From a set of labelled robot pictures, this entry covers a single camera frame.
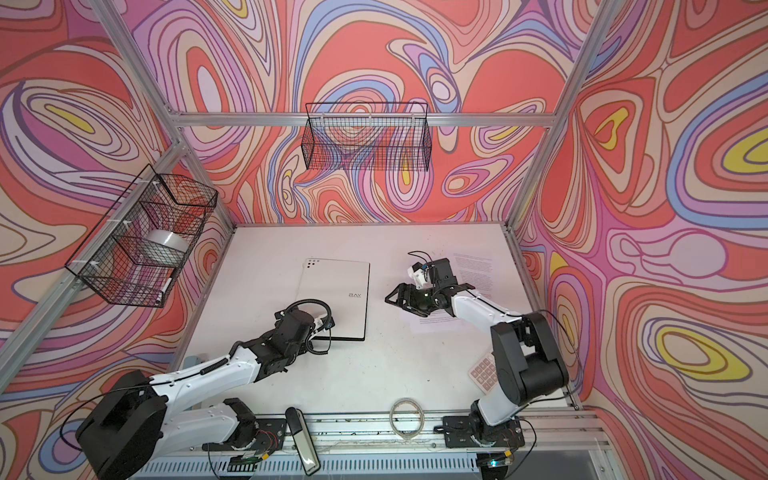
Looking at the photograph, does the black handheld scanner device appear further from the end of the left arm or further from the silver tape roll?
the silver tape roll

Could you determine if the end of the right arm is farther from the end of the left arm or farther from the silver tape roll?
the silver tape roll

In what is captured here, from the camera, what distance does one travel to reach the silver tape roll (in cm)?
71
